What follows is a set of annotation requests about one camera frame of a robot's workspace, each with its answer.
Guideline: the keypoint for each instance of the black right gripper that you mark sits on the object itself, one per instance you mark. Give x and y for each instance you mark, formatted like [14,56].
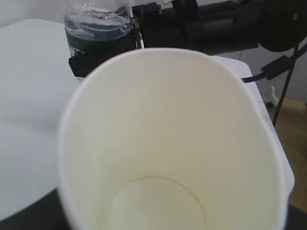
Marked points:
[228,26]

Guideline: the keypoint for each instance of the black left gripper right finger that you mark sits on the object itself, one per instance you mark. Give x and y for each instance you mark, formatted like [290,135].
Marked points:
[296,219]

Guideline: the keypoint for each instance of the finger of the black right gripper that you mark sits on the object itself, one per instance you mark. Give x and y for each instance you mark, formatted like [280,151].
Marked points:
[84,64]

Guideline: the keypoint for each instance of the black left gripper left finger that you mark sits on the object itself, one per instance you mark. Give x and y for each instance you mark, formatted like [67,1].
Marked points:
[44,214]

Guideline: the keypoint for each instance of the clear water bottle green label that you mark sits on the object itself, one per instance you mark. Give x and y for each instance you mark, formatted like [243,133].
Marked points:
[93,25]

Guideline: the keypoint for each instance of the white paper cup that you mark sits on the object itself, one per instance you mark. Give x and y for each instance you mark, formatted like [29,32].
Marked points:
[168,139]

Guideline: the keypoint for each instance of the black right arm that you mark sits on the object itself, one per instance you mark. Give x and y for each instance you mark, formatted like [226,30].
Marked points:
[283,25]

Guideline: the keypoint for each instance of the black tripod stand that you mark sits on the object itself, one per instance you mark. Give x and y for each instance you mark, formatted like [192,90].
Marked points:
[286,84]

